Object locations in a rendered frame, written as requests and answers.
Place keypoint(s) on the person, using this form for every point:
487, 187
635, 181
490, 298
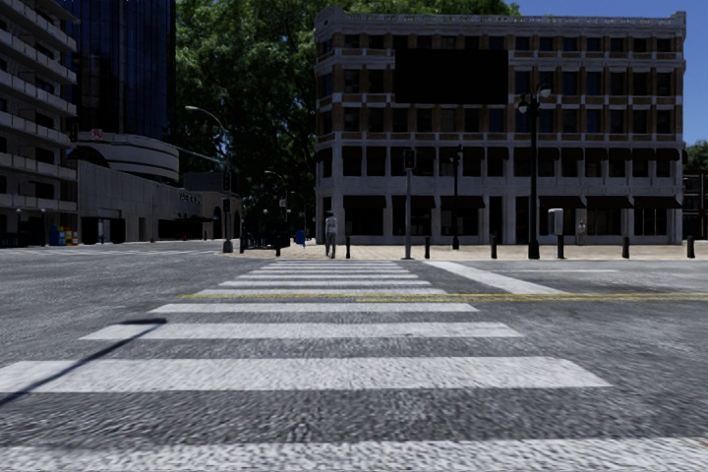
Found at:
330, 233

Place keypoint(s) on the blue booth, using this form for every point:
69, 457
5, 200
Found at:
54, 236

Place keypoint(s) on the blue letter box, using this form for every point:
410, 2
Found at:
300, 238

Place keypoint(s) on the grey street lamp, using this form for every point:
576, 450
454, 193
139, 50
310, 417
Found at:
228, 206

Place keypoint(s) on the brown brick building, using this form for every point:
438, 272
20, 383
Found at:
596, 165

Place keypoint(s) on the white box on a post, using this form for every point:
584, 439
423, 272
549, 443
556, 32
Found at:
556, 223

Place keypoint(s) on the pale concrete building with balconies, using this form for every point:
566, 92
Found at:
17, 118

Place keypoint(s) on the glass tower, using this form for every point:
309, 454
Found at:
124, 71

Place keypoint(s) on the traffic light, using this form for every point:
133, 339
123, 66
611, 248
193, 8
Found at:
408, 200
456, 200

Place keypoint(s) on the black street lamp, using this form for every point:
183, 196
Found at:
533, 177

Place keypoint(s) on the dark building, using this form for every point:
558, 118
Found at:
707, 203

